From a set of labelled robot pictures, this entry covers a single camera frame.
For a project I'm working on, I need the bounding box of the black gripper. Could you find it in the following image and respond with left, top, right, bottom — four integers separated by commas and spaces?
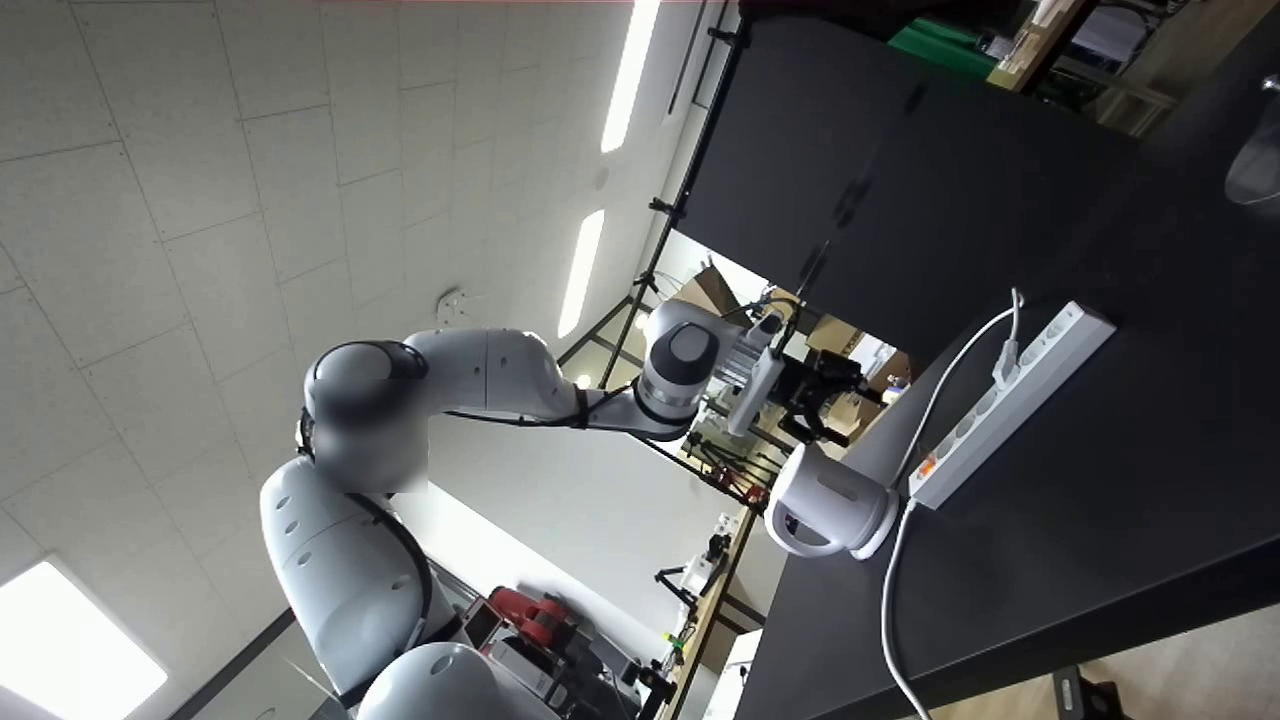
769, 354, 872, 450

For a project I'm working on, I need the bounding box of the white extension cord power strip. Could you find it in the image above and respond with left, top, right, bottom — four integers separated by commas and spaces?
903, 296, 1118, 514

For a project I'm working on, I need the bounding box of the large cardboard box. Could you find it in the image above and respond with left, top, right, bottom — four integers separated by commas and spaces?
675, 263, 751, 325

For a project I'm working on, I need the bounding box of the black backdrop panel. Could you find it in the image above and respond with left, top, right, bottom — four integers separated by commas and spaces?
675, 13, 1151, 367

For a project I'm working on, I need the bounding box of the black tripod stand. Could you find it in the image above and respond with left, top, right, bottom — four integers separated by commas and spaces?
585, 193, 703, 354

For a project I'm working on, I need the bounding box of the short ceiling light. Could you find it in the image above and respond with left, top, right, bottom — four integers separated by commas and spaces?
557, 210, 611, 335

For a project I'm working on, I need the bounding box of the green box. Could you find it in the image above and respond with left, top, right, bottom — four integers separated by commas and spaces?
886, 13, 1000, 89

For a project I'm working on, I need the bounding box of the red machine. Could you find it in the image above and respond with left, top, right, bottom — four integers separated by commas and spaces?
476, 582, 579, 673

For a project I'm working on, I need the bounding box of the long ceiling light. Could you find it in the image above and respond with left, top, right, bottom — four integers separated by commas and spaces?
595, 0, 669, 162

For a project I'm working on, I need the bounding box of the grey rounded object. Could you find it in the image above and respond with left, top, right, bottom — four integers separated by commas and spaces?
1220, 77, 1280, 213

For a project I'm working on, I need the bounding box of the square ceiling light panel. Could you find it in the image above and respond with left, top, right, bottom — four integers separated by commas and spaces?
0, 556, 172, 720

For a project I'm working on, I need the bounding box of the white power cable with plug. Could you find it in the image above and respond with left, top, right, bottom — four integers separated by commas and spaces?
872, 283, 1031, 720

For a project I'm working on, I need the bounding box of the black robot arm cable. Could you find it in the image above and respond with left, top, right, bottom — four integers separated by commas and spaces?
290, 414, 441, 611

